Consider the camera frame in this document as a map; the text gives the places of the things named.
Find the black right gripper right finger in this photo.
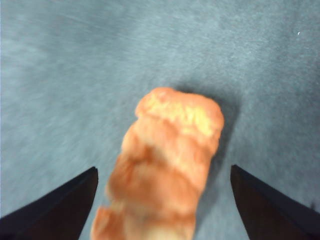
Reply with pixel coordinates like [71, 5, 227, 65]
[230, 164, 320, 240]

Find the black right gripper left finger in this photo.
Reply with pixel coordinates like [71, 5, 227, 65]
[0, 166, 99, 240]

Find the golden brown bread loaf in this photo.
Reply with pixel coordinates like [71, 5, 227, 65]
[90, 86, 225, 240]

